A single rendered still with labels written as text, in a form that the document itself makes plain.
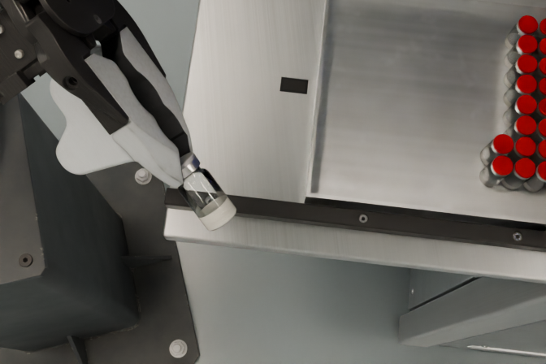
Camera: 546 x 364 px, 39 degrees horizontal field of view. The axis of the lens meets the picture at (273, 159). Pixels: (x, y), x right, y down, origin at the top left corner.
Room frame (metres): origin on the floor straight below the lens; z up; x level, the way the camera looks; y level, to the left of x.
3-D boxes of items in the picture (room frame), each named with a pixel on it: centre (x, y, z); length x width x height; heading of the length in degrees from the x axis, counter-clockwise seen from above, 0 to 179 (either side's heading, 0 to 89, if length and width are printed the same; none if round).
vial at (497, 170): (0.23, -0.23, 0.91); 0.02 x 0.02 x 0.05
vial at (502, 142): (0.25, -0.23, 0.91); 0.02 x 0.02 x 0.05
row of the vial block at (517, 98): (0.31, -0.25, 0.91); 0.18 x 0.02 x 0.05; 178
